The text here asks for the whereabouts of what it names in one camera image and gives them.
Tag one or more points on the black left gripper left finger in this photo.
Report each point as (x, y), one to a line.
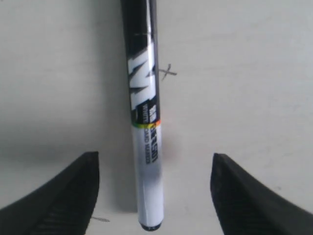
(62, 206)

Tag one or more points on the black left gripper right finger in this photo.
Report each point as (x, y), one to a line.
(245, 206)

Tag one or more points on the black and white whiteboard marker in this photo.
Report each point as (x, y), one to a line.
(140, 35)

